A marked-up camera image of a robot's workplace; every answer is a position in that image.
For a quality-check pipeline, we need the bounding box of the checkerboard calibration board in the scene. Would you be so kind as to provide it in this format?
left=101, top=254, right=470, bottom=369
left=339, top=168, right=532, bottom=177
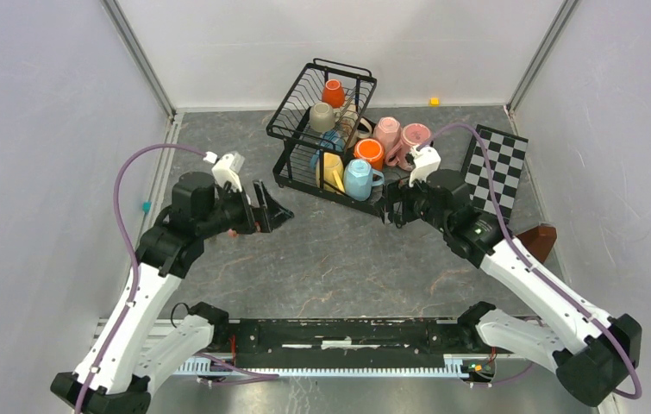
left=461, top=124, right=529, bottom=223

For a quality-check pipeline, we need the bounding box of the white patterned mug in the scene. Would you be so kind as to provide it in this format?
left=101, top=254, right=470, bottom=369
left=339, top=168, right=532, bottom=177
left=341, top=103, right=373, bottom=148

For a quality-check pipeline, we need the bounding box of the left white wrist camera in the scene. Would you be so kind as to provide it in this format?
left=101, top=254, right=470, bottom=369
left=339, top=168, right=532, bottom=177
left=211, top=151, right=245, bottom=192

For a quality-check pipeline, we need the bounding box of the yellow mug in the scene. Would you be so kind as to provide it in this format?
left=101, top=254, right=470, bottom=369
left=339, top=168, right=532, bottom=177
left=315, top=153, right=345, bottom=195

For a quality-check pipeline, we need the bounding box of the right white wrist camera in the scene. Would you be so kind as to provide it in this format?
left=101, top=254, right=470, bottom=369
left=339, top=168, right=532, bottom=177
left=409, top=145, right=441, bottom=187

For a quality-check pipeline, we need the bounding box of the orange cup top rack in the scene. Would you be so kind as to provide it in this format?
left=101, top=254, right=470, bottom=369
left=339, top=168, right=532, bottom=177
left=321, top=78, right=346, bottom=109

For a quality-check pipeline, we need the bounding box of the pink speckled mug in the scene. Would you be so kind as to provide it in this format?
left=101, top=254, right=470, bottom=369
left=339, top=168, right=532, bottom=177
left=385, top=123, right=432, bottom=172

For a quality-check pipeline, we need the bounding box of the orange cup lower rack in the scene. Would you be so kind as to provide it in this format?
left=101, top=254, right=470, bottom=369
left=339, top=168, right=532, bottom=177
left=354, top=138, right=385, bottom=171

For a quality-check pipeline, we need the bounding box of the brown wooden stand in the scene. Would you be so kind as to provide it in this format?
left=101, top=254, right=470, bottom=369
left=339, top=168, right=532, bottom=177
left=517, top=223, right=558, bottom=264

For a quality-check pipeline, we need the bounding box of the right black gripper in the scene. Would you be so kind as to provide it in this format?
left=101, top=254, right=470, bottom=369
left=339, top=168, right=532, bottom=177
left=374, top=174, right=450, bottom=232

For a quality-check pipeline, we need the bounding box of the orange cup rack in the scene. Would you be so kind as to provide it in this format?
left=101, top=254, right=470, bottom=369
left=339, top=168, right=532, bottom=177
left=354, top=138, right=385, bottom=171
left=321, top=78, right=346, bottom=109

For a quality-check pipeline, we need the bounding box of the beige grey mug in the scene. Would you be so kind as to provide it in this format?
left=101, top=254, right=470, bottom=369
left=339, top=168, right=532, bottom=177
left=309, top=102, right=341, bottom=133

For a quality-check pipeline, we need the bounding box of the pink faceted mug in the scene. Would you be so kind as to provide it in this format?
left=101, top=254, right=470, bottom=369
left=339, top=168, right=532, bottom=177
left=372, top=116, right=401, bottom=154

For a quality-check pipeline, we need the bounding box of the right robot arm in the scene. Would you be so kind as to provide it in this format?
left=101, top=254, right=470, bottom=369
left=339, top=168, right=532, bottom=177
left=384, top=169, right=642, bottom=407

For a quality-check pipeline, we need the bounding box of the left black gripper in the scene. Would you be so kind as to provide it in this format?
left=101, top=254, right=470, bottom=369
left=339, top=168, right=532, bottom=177
left=197, top=179, right=293, bottom=239

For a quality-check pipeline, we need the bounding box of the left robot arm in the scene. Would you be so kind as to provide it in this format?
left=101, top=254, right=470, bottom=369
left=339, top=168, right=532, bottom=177
left=50, top=172, right=294, bottom=413

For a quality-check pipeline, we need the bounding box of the light blue faceted mug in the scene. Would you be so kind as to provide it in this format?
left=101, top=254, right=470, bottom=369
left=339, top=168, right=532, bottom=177
left=343, top=159, right=385, bottom=201

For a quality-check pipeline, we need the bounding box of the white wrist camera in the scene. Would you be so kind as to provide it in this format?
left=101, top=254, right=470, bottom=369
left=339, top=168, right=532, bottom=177
left=211, top=151, right=245, bottom=192
left=409, top=145, right=441, bottom=187

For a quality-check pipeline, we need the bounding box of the black wire dish rack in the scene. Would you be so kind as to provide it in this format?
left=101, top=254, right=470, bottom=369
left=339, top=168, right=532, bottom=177
left=266, top=58, right=391, bottom=223

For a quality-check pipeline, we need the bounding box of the blue ribbed mug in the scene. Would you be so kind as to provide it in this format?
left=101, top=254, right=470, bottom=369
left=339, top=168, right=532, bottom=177
left=310, top=129, right=345, bottom=169

